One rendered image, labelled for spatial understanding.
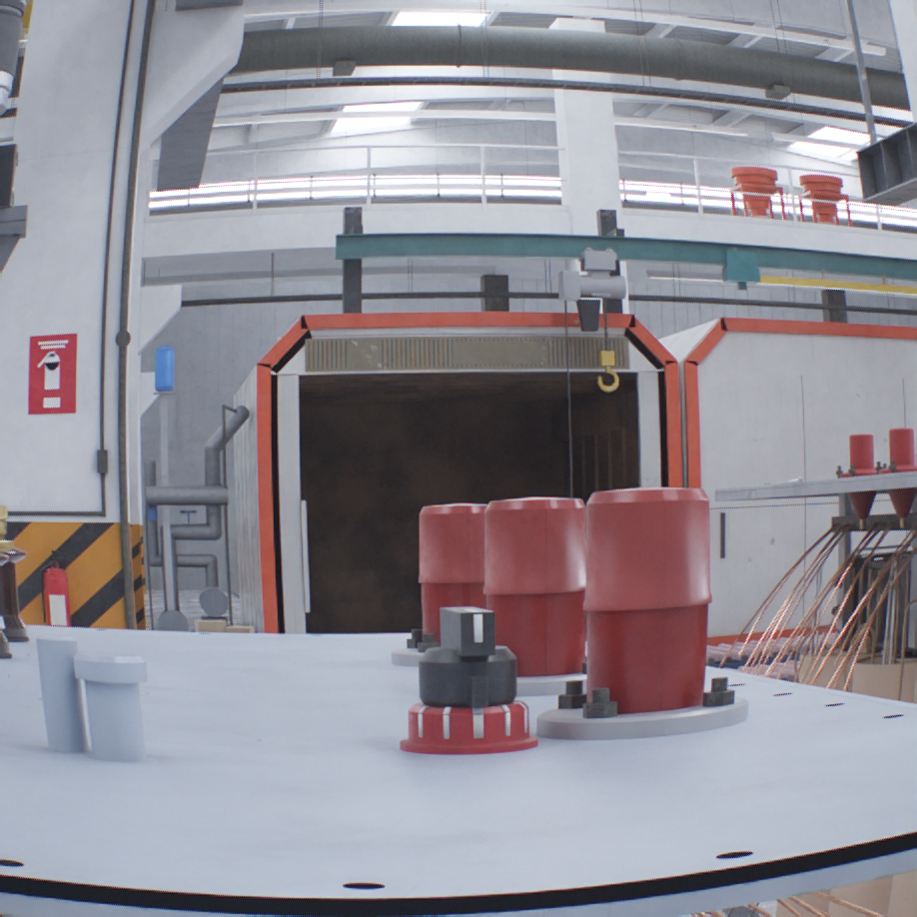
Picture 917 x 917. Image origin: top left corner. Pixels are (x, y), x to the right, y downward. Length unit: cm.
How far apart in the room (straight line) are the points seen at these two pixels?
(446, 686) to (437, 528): 71
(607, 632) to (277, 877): 50
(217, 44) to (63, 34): 111
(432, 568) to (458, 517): 5
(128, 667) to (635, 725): 28
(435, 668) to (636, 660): 12
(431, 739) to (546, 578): 39
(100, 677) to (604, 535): 31
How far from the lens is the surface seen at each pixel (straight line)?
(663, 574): 110
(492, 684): 105
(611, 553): 111
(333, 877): 65
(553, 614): 142
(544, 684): 140
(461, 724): 104
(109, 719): 97
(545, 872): 65
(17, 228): 143
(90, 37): 1207
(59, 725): 99
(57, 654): 99
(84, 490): 1166
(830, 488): 390
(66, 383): 1169
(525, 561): 142
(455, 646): 105
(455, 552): 175
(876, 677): 401
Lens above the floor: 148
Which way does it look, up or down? 2 degrees up
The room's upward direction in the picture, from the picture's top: 1 degrees counter-clockwise
